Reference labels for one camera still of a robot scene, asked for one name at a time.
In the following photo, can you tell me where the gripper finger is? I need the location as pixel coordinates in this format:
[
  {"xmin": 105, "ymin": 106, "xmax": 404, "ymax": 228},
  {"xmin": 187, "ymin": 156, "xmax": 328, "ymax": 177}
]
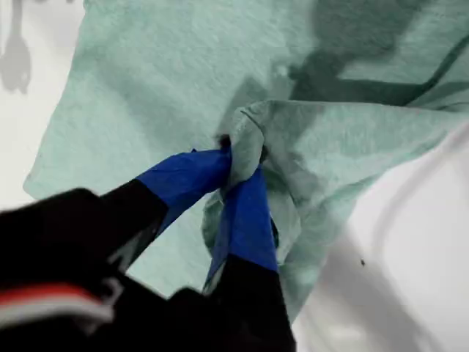
[
  {"xmin": 98, "ymin": 134, "xmax": 234, "ymax": 276},
  {"xmin": 202, "ymin": 165, "xmax": 292, "ymax": 322}
]

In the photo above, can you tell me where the pale green T-shirt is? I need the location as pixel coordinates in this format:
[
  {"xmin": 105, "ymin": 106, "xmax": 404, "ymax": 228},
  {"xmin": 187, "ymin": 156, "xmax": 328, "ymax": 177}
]
[{"xmin": 22, "ymin": 0, "xmax": 469, "ymax": 323}]

